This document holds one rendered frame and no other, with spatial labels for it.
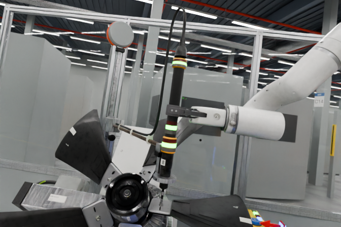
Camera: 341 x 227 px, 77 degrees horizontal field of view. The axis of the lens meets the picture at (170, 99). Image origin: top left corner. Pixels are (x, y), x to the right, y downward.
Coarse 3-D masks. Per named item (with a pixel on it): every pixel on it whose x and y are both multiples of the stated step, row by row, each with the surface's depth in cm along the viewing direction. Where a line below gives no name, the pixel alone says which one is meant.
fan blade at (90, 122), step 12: (84, 120) 79; (96, 120) 77; (84, 132) 77; (96, 132) 75; (60, 144) 79; (72, 144) 78; (84, 144) 75; (96, 144) 73; (60, 156) 78; (72, 156) 77; (84, 156) 74; (96, 156) 72; (108, 156) 70; (84, 168) 74; (96, 168) 71; (96, 180) 71
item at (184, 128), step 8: (160, 120) 91; (184, 120) 82; (160, 128) 86; (184, 128) 78; (192, 128) 76; (160, 136) 82; (176, 136) 76; (184, 136) 74; (152, 144) 82; (176, 144) 72; (152, 152) 77; (152, 160) 73
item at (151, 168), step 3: (150, 165) 72; (153, 165) 70; (144, 168) 74; (147, 168) 72; (150, 168) 70; (153, 168) 69; (141, 171) 74; (147, 171) 70; (150, 171) 69; (153, 171) 67; (141, 174) 72; (147, 174) 69; (150, 174) 67; (144, 177) 69; (147, 177) 67; (150, 177) 66; (147, 180) 66
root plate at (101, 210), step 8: (104, 200) 61; (88, 208) 60; (96, 208) 61; (104, 208) 61; (88, 216) 60; (104, 216) 62; (88, 224) 60; (96, 224) 61; (104, 224) 62; (112, 224) 63
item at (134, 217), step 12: (120, 180) 62; (132, 180) 63; (144, 180) 62; (108, 192) 59; (120, 192) 60; (132, 192) 60; (144, 192) 60; (108, 204) 57; (120, 204) 57; (132, 204) 58; (144, 204) 58; (120, 216) 56; (132, 216) 57; (144, 216) 65
